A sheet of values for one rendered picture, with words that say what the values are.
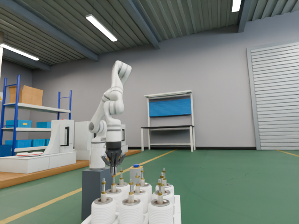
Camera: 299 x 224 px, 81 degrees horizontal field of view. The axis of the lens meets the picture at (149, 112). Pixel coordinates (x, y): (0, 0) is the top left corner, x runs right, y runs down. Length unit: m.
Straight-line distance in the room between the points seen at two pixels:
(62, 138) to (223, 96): 4.74
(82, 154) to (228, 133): 4.25
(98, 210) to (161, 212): 0.25
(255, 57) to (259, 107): 1.53
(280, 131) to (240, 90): 1.55
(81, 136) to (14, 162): 1.18
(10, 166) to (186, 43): 5.89
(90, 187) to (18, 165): 1.73
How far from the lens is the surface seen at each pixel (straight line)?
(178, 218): 0.84
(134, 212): 0.77
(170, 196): 0.87
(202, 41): 6.71
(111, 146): 0.87
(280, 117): 6.09
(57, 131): 3.18
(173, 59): 6.62
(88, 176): 1.25
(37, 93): 6.22
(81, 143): 3.61
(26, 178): 2.64
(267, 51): 6.47
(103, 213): 0.81
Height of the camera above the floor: 0.52
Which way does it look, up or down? 7 degrees up
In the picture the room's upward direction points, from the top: 2 degrees counter-clockwise
